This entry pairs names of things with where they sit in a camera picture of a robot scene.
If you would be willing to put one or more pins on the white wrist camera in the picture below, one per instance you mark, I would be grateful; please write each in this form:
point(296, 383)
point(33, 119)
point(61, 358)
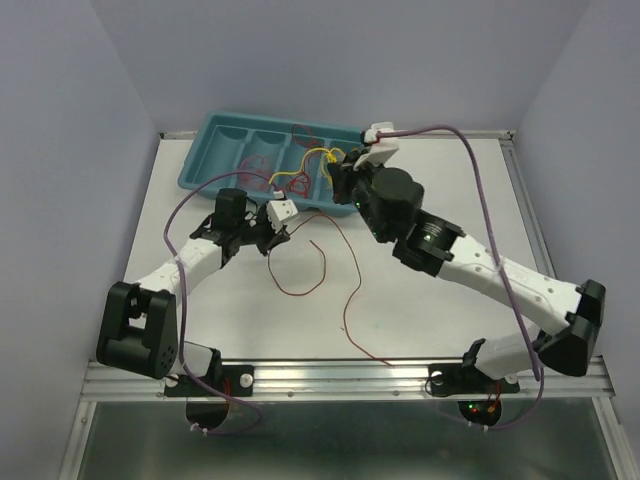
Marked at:
point(280, 211)
point(376, 150)

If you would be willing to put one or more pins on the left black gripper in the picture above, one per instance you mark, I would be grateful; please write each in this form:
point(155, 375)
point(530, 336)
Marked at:
point(273, 238)

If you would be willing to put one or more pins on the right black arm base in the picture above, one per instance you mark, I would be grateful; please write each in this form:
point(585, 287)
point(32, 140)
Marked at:
point(480, 397)

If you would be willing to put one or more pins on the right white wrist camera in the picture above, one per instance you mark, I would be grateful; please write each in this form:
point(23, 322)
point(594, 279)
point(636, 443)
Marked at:
point(376, 150)

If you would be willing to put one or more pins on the aluminium mounting rail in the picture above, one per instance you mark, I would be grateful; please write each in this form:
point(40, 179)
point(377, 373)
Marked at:
point(336, 380)

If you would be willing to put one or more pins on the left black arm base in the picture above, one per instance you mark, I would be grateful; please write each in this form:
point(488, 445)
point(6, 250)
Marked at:
point(216, 395)

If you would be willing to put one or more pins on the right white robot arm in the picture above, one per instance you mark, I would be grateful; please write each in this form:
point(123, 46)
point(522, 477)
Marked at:
point(567, 317)

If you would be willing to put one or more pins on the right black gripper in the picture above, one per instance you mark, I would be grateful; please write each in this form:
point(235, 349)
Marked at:
point(346, 175)

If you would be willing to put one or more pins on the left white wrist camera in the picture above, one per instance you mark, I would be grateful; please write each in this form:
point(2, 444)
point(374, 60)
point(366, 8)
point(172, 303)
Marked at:
point(280, 211)

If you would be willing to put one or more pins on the teal compartment tray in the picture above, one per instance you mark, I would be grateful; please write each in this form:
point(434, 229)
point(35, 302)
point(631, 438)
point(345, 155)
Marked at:
point(262, 154)

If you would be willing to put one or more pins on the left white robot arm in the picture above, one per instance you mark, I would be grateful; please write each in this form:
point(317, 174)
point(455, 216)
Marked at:
point(140, 330)

